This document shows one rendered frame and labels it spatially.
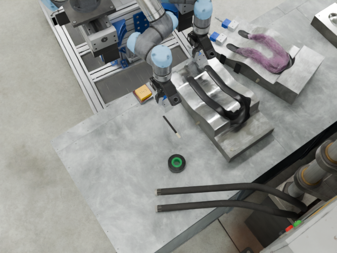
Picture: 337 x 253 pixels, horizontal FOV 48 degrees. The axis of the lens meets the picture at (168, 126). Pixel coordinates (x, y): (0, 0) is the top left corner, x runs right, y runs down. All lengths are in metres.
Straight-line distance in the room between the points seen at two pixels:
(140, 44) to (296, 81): 0.80
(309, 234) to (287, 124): 0.93
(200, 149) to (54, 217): 1.20
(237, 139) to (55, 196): 1.37
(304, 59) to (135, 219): 1.10
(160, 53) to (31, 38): 2.01
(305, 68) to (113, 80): 1.31
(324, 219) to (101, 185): 1.01
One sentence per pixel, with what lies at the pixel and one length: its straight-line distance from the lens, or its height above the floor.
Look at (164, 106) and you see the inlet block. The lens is 1.69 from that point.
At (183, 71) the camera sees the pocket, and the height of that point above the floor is 0.86.
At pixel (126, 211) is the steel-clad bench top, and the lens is 1.70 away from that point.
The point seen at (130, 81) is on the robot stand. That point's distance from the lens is 2.65.
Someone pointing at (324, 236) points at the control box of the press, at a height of 1.47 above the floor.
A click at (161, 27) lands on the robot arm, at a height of 1.28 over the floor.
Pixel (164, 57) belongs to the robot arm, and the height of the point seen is 1.30.
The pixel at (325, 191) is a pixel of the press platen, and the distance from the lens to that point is 1.58.
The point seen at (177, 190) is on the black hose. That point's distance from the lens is 1.66.
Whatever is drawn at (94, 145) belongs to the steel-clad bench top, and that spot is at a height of 0.80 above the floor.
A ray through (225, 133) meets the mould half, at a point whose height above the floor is 0.86.
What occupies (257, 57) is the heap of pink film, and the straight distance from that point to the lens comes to 1.92.
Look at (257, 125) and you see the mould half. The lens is 1.80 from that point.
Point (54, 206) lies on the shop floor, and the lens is 2.63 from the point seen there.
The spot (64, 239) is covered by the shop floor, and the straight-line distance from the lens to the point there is 2.57.
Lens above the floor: 2.45
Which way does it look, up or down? 65 degrees down
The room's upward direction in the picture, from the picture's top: 1 degrees counter-clockwise
